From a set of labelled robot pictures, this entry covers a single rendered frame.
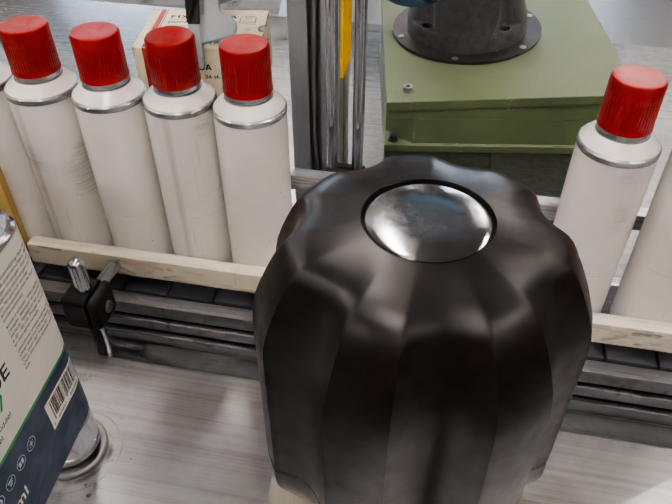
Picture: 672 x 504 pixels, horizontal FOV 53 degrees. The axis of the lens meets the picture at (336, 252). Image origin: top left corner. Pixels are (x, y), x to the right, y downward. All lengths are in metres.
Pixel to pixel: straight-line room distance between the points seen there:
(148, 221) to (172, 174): 0.06
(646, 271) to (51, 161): 0.44
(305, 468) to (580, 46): 0.78
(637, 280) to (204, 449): 0.33
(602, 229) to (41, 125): 0.40
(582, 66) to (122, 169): 0.56
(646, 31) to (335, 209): 1.09
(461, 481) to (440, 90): 0.67
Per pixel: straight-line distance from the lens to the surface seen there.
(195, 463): 0.47
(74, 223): 0.58
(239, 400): 0.49
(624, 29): 1.21
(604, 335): 0.53
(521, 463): 0.16
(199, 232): 0.54
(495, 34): 0.87
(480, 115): 0.80
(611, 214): 0.47
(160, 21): 0.99
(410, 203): 0.15
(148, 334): 0.60
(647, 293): 0.53
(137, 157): 0.52
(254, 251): 0.52
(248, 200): 0.49
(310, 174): 0.54
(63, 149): 0.54
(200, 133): 0.49
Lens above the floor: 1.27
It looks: 41 degrees down
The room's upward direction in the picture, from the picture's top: straight up
